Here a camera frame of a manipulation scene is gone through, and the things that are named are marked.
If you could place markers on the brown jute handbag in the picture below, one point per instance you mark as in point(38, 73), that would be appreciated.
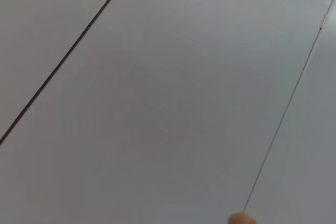
point(241, 219)

